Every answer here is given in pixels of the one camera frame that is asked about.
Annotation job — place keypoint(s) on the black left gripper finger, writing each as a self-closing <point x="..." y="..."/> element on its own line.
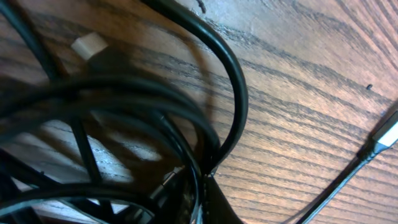
<point x="216" y="208"/>

